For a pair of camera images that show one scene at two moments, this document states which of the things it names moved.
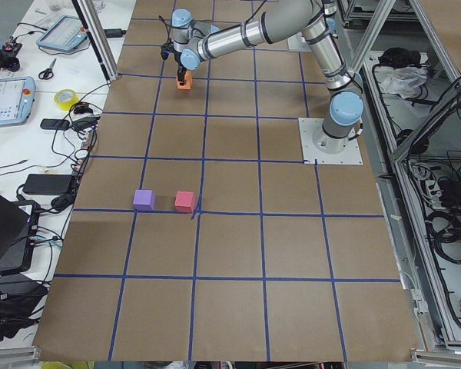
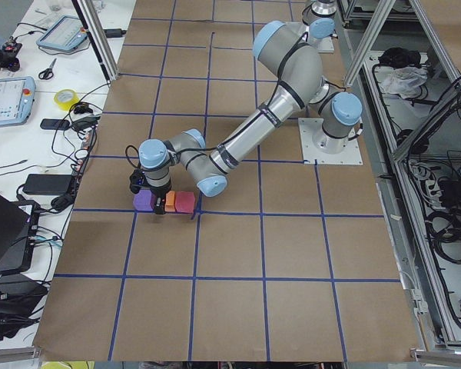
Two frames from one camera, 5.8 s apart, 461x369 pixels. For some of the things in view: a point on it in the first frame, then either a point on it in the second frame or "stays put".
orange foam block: [187, 81] -> [170, 201]
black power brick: [48, 184] stays put
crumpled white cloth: [405, 81] stays put
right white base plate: [309, 127] stays put
